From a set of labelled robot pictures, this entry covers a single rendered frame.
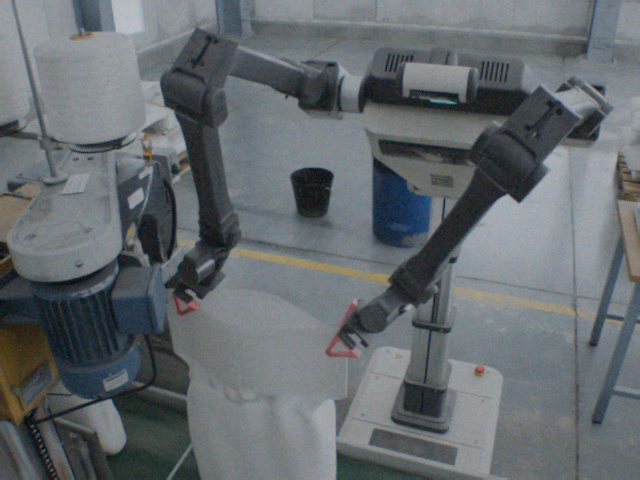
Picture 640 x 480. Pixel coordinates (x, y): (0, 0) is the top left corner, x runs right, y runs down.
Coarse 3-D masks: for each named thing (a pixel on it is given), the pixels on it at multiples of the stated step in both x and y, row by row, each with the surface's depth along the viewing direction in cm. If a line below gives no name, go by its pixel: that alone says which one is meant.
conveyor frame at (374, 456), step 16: (144, 384) 202; (144, 400) 204; (160, 400) 201; (176, 400) 198; (336, 448) 181; (352, 448) 179; (368, 448) 177; (368, 464) 180; (384, 464) 178; (400, 464) 175; (416, 464) 173; (432, 464) 171
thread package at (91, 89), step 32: (96, 32) 98; (64, 64) 87; (96, 64) 88; (128, 64) 93; (64, 96) 90; (96, 96) 90; (128, 96) 94; (64, 128) 92; (96, 128) 93; (128, 128) 96
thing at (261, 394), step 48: (192, 336) 146; (240, 336) 130; (288, 336) 129; (192, 384) 148; (240, 384) 139; (288, 384) 137; (336, 384) 136; (192, 432) 156; (240, 432) 145; (288, 432) 139
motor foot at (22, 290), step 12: (0, 276) 99; (12, 276) 101; (0, 288) 99; (12, 288) 99; (24, 288) 99; (0, 300) 99; (12, 300) 100; (24, 300) 99; (0, 312) 100; (12, 312) 102; (24, 312) 100; (36, 312) 99; (0, 324) 100
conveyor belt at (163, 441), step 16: (112, 400) 201; (128, 400) 201; (128, 416) 194; (144, 416) 194; (160, 416) 195; (176, 416) 195; (128, 432) 188; (144, 432) 188; (160, 432) 188; (176, 432) 188; (128, 448) 183; (144, 448) 183; (160, 448) 183; (176, 448) 183; (192, 448) 183; (112, 464) 177; (128, 464) 177; (144, 464) 177; (160, 464) 177; (176, 464) 177; (192, 464) 177; (336, 464) 177; (352, 464) 177
